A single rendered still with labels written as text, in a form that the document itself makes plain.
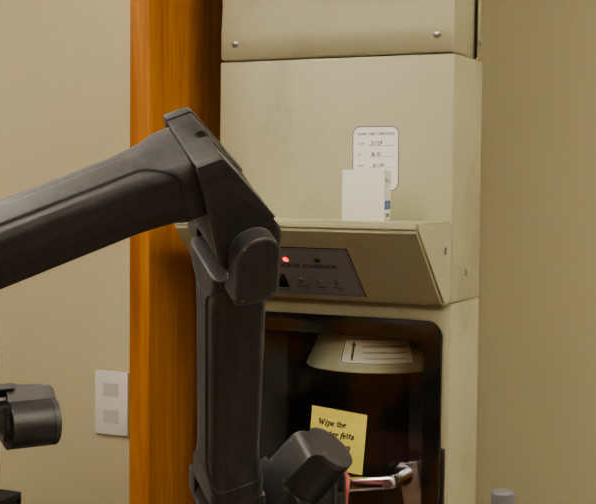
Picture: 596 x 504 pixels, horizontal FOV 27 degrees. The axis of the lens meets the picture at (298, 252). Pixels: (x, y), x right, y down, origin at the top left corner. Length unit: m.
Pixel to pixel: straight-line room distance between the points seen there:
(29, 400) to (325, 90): 0.52
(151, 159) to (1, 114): 1.45
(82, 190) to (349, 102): 0.66
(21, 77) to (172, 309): 0.85
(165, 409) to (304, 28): 0.52
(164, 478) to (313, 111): 0.51
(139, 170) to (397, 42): 0.65
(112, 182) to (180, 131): 0.07
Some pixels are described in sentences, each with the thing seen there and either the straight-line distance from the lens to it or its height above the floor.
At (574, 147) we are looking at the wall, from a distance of 1.92.
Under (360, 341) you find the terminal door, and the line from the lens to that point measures 1.55.
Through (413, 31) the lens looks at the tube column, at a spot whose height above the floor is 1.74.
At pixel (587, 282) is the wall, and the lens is 1.92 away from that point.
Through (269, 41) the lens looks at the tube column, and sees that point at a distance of 1.62.
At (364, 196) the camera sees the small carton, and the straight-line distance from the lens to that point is 1.47.
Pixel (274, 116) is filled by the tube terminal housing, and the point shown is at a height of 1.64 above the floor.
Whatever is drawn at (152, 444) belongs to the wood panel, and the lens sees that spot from 1.64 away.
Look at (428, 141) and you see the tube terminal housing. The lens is 1.52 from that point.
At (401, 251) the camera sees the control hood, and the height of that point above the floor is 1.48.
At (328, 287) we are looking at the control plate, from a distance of 1.53.
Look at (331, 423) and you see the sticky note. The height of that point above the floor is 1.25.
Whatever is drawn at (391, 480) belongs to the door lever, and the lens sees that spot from 1.51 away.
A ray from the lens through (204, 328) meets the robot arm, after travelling 1.11.
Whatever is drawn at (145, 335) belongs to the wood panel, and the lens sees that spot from 1.61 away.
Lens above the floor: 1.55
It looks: 3 degrees down
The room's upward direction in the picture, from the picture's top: 1 degrees clockwise
